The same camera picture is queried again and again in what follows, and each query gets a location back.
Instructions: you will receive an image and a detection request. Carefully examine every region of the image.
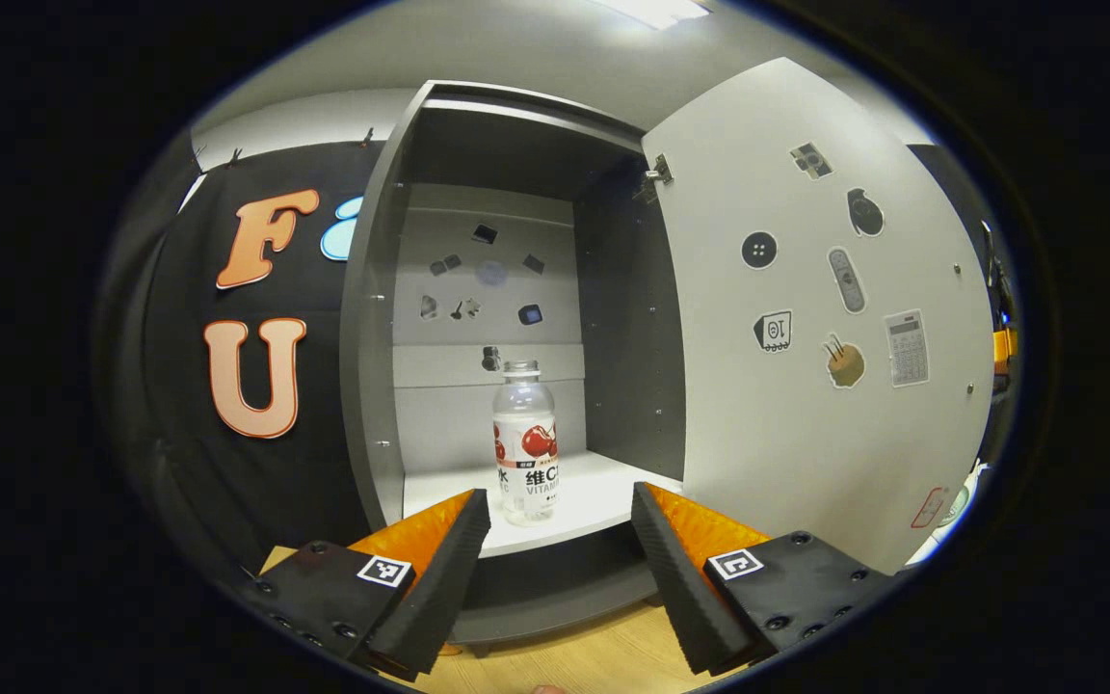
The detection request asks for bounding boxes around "ceiling light panel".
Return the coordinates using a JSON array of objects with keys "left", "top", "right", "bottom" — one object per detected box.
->
[{"left": 594, "top": 0, "right": 712, "bottom": 30}]

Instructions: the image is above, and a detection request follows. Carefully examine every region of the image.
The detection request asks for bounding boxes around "metal door hinge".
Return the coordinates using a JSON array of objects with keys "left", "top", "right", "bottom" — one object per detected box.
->
[{"left": 634, "top": 154, "right": 674, "bottom": 203}]

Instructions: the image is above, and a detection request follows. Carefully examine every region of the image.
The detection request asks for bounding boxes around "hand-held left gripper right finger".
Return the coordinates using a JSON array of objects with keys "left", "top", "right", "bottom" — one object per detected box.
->
[{"left": 630, "top": 480, "right": 917, "bottom": 678}]

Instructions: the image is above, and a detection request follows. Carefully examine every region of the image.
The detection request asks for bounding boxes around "grey cabinet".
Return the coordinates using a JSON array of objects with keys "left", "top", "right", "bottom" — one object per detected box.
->
[{"left": 338, "top": 80, "right": 700, "bottom": 647}]

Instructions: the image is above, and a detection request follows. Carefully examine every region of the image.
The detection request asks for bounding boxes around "desk lamp with green base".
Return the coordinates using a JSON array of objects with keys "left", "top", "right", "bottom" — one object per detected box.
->
[{"left": 938, "top": 463, "right": 991, "bottom": 528}]

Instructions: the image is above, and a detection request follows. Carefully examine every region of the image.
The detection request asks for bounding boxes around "clear bottle red label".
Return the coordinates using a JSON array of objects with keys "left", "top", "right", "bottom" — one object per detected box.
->
[{"left": 491, "top": 360, "right": 561, "bottom": 526}]

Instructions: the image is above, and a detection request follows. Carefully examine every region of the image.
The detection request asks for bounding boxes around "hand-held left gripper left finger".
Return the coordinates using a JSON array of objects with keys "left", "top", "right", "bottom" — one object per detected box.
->
[{"left": 211, "top": 487, "right": 493, "bottom": 681}]

